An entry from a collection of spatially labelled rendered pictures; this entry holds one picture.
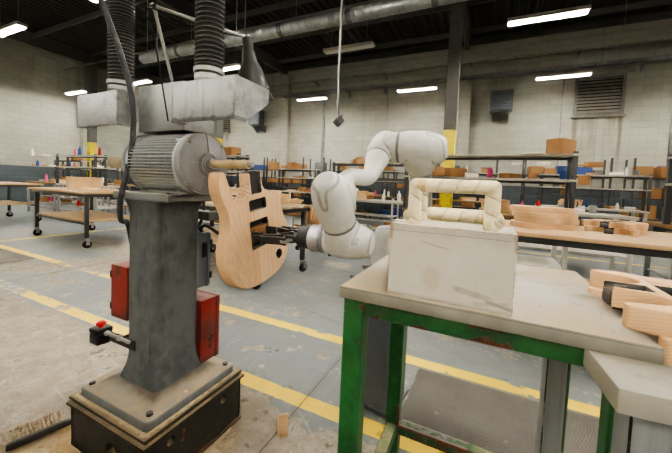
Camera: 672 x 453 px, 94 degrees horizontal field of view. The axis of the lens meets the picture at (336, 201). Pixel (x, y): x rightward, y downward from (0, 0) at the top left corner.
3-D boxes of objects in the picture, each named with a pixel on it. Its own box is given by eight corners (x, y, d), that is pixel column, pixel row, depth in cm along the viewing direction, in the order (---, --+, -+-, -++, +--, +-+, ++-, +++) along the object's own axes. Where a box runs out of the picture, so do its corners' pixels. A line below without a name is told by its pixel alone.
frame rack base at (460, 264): (386, 292, 76) (389, 222, 75) (401, 277, 90) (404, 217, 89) (513, 317, 65) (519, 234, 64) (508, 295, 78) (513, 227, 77)
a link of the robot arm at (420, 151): (406, 248, 181) (446, 253, 173) (401, 270, 169) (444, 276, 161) (399, 124, 136) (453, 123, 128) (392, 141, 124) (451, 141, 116)
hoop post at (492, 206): (482, 230, 68) (485, 187, 67) (482, 229, 71) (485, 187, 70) (499, 232, 66) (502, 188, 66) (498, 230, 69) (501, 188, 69)
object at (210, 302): (164, 351, 158) (166, 280, 156) (186, 340, 169) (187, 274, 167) (200, 365, 147) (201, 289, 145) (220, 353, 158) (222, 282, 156)
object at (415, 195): (405, 223, 75) (407, 184, 75) (408, 222, 78) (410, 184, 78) (419, 224, 74) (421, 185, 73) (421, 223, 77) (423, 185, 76)
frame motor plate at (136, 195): (112, 197, 136) (112, 189, 136) (163, 196, 158) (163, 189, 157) (167, 202, 121) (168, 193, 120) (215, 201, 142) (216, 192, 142)
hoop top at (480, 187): (407, 191, 75) (408, 177, 74) (410, 191, 78) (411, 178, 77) (501, 195, 66) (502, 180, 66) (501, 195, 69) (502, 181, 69)
